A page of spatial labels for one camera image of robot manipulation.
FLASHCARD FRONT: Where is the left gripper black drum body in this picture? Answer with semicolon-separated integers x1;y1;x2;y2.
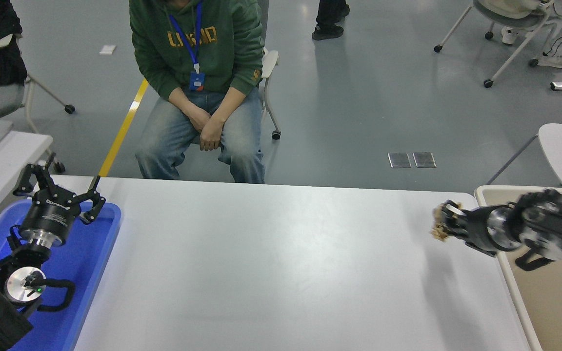
19;186;82;240

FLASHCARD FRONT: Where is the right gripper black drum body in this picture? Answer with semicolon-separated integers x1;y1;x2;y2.
462;206;497;257

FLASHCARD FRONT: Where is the tan paper ball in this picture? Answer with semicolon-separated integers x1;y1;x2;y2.
431;200;460;243

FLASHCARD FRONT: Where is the person's right hand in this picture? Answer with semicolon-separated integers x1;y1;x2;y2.
183;107;212;132

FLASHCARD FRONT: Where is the person's left hand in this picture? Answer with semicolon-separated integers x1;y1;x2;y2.
199;118;225;152

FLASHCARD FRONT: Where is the white side table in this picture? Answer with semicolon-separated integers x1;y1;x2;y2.
0;130;54;230

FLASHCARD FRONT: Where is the blue plastic tray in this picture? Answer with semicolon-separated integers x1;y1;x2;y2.
0;199;122;351

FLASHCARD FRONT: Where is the large pale plastic bin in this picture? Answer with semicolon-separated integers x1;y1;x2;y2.
474;185;562;351

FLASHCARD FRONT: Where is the person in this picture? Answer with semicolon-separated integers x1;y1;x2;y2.
129;0;266;185
312;0;351;41
501;0;562;69

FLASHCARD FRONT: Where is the white frame rolling chair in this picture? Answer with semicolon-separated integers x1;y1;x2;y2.
434;0;562;88

